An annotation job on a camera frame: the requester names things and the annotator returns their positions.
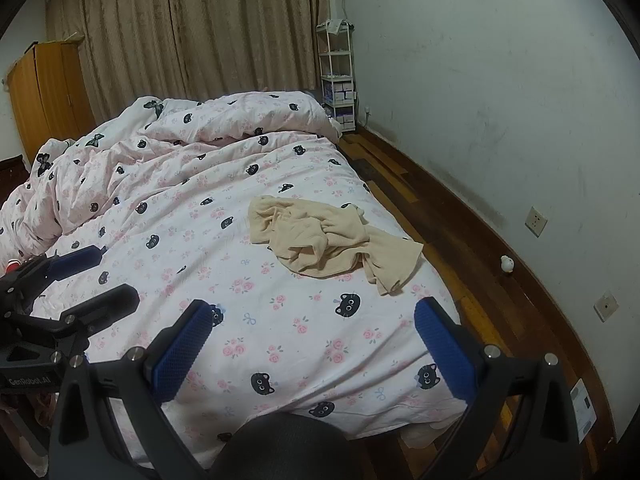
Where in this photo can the white shelf rack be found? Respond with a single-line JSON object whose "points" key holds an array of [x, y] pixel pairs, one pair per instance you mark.
{"points": [[337, 67]]}

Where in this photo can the beige knit garment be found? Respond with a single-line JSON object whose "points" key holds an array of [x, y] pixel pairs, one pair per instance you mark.
{"points": [[310, 240]]}

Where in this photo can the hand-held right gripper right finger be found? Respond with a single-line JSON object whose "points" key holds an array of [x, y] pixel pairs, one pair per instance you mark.
{"points": [[445, 355]]}

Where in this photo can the white paper card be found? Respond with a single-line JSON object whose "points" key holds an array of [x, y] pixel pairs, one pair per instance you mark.
{"points": [[584, 410]]}

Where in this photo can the small red white object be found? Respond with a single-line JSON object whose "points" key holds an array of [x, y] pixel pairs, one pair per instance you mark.
{"points": [[12, 263]]}

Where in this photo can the dark rounded object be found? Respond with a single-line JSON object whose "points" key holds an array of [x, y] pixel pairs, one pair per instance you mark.
{"points": [[295, 450]]}

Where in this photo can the wall socket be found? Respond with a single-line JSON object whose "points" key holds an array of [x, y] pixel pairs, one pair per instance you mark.
{"points": [[606, 306], [536, 221]]}

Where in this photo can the stack of small boxes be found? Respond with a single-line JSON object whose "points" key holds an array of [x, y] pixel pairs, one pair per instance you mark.
{"points": [[340, 92]]}

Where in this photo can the dark wooden furniture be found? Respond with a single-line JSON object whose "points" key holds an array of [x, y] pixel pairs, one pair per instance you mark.
{"points": [[11, 180]]}

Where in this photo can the cat print bed sheet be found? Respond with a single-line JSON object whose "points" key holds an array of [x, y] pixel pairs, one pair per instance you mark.
{"points": [[250, 310]]}

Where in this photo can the beige curtain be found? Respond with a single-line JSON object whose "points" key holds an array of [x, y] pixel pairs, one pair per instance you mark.
{"points": [[175, 25]]}

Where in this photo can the wooden wardrobe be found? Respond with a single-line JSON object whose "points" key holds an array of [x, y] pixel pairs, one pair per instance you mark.
{"points": [[45, 100]]}

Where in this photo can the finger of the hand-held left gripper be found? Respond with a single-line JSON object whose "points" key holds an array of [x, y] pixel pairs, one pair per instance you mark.
{"points": [[107, 305], [75, 260]]}

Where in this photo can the cat print pink quilt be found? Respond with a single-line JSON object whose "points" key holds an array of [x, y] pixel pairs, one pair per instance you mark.
{"points": [[100, 175]]}

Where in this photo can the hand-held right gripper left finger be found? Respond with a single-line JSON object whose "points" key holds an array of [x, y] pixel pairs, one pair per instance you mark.
{"points": [[186, 350]]}

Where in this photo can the small white figurine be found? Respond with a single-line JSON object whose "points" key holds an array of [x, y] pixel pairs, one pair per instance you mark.
{"points": [[508, 264]]}

